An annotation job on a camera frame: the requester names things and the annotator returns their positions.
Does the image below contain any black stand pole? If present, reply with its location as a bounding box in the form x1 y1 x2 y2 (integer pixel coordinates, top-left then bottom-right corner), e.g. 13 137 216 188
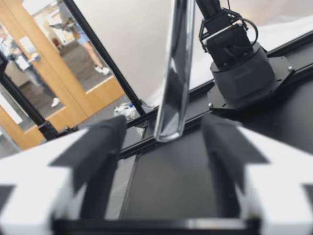
0 52 79 142

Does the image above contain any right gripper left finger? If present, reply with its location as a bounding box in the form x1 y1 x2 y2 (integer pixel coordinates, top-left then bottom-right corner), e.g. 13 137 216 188
0 115 128 235

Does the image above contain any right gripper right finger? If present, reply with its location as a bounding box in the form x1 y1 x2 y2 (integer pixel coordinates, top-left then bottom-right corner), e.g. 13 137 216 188
200 114 313 235

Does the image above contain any white crumpled plastic bag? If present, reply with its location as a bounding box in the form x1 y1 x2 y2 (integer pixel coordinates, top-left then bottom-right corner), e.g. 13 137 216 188
113 102 136 121

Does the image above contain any wooden door with glass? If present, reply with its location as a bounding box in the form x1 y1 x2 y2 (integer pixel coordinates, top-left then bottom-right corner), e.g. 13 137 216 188
0 0 126 151

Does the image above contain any person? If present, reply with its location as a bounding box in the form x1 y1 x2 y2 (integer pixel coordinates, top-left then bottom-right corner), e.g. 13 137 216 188
0 24 61 108
58 0 111 75

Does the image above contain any black frame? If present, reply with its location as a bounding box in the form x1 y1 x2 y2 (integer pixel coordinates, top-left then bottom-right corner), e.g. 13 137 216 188
62 0 313 160

